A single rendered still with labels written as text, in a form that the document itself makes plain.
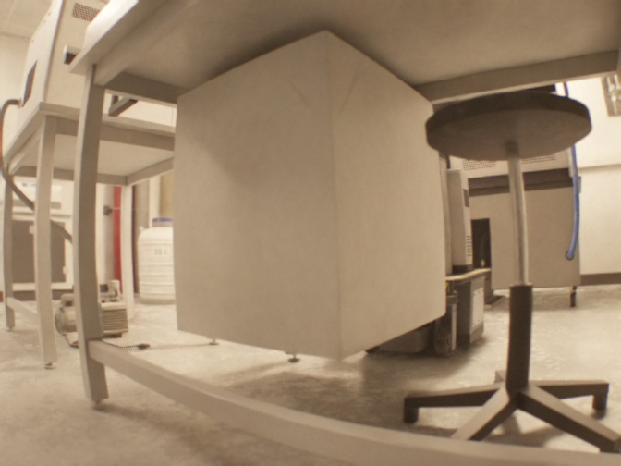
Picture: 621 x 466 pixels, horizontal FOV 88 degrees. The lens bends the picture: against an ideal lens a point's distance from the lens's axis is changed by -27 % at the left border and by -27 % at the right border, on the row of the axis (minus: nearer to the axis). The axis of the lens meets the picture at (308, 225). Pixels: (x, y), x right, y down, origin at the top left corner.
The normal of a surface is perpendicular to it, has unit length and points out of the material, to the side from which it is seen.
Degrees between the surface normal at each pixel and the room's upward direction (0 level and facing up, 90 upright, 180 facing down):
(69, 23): 90
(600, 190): 90
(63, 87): 90
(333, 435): 90
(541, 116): 153
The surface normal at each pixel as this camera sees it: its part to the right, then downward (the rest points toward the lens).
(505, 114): -0.21, 0.87
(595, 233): -0.62, -0.04
